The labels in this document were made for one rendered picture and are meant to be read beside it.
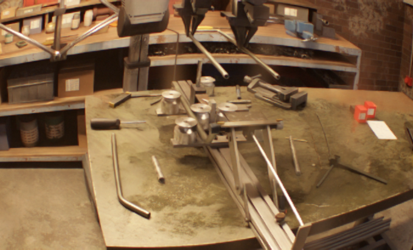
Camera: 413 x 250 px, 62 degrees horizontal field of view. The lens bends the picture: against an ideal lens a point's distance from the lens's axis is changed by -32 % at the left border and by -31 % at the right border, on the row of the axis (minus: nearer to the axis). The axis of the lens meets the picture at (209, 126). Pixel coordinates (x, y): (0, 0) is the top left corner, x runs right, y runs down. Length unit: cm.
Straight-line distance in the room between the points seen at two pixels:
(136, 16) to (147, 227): 109
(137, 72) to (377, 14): 285
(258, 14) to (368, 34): 319
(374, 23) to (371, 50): 33
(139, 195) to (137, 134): 29
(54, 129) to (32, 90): 37
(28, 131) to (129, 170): 176
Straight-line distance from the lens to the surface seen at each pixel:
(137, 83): 196
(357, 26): 404
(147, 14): 183
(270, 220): 91
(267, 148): 99
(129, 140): 122
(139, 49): 192
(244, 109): 133
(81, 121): 268
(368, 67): 425
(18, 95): 263
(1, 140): 281
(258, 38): 264
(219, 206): 99
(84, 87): 258
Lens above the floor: 145
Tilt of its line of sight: 26 degrees down
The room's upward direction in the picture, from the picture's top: 5 degrees clockwise
